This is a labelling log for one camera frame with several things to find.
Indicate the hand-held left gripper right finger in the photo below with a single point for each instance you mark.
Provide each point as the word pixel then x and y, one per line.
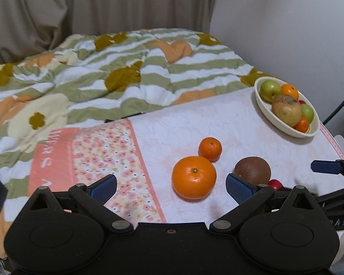
pixel 239 188

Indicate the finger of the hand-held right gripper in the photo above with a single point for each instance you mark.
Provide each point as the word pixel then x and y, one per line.
pixel 341 196
pixel 325 166

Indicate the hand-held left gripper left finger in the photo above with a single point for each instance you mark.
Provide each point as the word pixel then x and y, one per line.
pixel 104 188

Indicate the brown kiwi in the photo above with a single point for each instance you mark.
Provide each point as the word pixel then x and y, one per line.
pixel 252 169

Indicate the large orange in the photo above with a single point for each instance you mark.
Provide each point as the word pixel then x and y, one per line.
pixel 290 91
pixel 194 177

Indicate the small mandarin orange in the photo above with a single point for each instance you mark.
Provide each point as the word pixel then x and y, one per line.
pixel 302 125
pixel 210 148

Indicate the green apple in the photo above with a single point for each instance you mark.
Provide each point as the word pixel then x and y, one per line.
pixel 269 88
pixel 308 113

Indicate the yellow-brown apple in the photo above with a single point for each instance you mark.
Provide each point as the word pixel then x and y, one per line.
pixel 286 110

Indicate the cream oval bowl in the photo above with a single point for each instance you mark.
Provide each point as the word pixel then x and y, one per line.
pixel 271 117

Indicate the pink floral tablecloth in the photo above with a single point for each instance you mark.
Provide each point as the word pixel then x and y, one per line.
pixel 189 120

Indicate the green striped flower blanket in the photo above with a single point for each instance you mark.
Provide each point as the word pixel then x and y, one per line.
pixel 132 63

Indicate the beige curtain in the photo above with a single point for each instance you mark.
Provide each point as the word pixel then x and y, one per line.
pixel 103 5

